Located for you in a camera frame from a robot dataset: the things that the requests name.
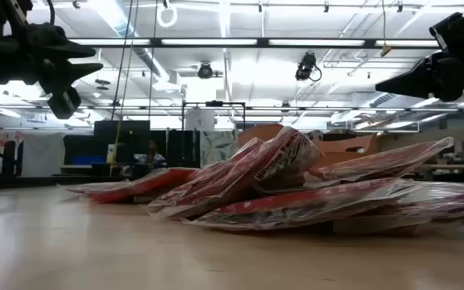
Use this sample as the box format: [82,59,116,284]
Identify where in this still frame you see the red popcorn bag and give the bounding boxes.
[306,135,455,190]
[56,167,199,205]
[181,176,412,234]
[146,136,265,222]

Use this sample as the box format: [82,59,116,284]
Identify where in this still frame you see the white board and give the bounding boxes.
[184,108,217,132]

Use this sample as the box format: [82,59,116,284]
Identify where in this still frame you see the person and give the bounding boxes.
[135,139,168,170]

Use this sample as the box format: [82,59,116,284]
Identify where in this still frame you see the white cable ring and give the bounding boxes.
[155,0,179,29]

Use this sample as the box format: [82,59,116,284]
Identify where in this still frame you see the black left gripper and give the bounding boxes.
[0,0,104,121]

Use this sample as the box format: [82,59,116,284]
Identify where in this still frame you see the silver ventilation duct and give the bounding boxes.
[89,0,172,84]

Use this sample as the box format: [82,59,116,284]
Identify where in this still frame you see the thin black frame rail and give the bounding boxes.
[0,105,464,114]

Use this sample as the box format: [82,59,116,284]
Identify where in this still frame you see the black overhead camera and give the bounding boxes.
[294,51,323,83]

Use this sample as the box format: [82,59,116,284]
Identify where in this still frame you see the white cloth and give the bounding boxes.
[21,132,66,178]

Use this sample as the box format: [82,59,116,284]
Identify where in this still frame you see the thin black hanging cable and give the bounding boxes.
[147,0,160,122]

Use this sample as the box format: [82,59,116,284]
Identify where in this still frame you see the blue box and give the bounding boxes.
[72,155,107,166]

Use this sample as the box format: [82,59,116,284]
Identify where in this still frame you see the black frame bar with lights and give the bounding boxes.
[67,37,442,50]

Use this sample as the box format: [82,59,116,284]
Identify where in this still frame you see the hanging cable with yellow tag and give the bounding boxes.
[379,0,393,58]

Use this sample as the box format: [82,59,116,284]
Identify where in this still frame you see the orange plastic basket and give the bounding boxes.
[238,123,380,169]

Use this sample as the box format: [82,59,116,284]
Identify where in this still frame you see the black stand frame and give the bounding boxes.
[180,100,247,132]

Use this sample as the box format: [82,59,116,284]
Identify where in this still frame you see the black partition panel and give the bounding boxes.
[150,129,201,169]

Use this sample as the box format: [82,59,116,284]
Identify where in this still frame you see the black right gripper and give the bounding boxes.
[375,11,464,103]

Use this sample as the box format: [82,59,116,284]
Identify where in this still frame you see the wooden background table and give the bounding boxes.
[415,163,464,171]

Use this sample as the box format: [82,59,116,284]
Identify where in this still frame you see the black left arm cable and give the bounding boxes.
[45,0,56,26]

